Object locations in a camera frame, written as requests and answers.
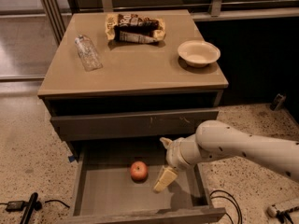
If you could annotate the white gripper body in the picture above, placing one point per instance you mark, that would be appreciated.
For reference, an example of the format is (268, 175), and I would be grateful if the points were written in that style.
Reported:
(175, 154)

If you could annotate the grey drawer cabinet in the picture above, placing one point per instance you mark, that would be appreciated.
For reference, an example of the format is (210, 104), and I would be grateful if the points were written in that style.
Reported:
(134, 77)

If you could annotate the red apple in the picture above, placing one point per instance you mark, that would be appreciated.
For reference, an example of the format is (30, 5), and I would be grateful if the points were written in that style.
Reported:
(139, 171)

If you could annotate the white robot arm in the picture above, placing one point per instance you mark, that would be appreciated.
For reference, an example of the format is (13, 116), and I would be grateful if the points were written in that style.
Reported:
(215, 140)

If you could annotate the black bar on floor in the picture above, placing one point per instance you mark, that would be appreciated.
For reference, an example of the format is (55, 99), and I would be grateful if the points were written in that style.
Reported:
(32, 205)

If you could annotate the white bowl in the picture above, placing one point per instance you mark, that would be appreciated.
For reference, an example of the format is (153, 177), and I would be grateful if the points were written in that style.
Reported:
(197, 53)

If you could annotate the white power strip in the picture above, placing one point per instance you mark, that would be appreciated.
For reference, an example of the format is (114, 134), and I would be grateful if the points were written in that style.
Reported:
(283, 207)

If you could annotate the closed grey top drawer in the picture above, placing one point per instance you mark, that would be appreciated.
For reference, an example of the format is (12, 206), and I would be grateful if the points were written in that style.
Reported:
(132, 124)

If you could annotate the small dark floor device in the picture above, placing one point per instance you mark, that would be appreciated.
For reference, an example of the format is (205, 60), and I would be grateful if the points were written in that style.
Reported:
(278, 102)

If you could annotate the black power adapter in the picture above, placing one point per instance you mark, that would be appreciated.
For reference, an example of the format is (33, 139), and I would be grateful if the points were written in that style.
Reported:
(15, 206)

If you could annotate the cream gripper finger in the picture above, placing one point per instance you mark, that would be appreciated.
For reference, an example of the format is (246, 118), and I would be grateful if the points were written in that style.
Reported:
(166, 142)
(166, 176)

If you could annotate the clear plastic bottle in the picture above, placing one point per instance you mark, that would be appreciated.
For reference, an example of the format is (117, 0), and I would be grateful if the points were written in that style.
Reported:
(88, 53)

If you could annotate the open grey middle drawer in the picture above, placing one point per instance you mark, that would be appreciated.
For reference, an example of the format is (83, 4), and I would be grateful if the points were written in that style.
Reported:
(105, 193)

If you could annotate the blue tape piece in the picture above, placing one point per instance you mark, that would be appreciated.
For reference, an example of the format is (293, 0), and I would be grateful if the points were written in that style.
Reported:
(71, 158)

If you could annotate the brown chip bag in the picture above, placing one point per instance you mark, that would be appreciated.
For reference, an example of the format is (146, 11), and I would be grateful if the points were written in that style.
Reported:
(134, 28)

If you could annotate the metal railing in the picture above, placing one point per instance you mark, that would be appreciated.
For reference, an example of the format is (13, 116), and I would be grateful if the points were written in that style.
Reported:
(201, 10)

